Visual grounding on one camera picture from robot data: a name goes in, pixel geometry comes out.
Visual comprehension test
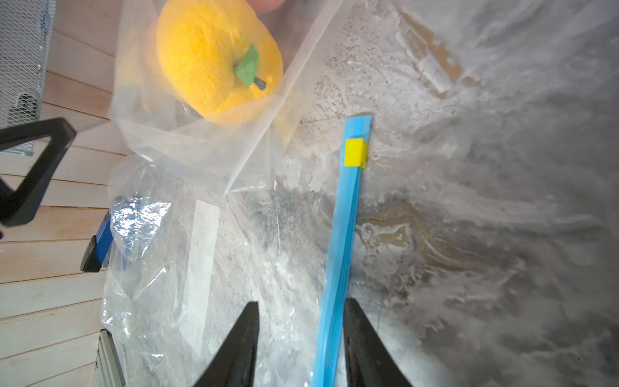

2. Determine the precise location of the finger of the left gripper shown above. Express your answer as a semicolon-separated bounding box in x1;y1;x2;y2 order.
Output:
1;118;77;227

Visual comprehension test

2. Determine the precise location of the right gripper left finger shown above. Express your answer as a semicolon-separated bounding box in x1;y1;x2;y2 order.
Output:
194;302;260;387

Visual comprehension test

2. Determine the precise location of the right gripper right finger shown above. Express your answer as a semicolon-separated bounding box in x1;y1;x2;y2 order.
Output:
343;298;413;387

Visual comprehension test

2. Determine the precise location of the clear zip-top bag blue zipper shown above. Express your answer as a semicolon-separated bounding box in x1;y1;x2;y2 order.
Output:
102;1;351;386

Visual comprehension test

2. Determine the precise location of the yellow toy fruit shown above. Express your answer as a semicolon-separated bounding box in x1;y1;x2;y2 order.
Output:
156;1;284;126

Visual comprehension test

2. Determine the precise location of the pink toy peach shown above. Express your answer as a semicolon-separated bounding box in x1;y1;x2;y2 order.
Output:
247;0;285;15

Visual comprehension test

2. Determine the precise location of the clear zip-top bag on table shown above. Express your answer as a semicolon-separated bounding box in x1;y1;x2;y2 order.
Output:
102;155;221;386

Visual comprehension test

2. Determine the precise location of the blue black device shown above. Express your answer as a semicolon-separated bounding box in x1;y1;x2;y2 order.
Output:
80;211;113;273

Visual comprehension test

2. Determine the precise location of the white wire shelf rack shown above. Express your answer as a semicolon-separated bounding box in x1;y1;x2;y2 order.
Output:
0;0;56;129

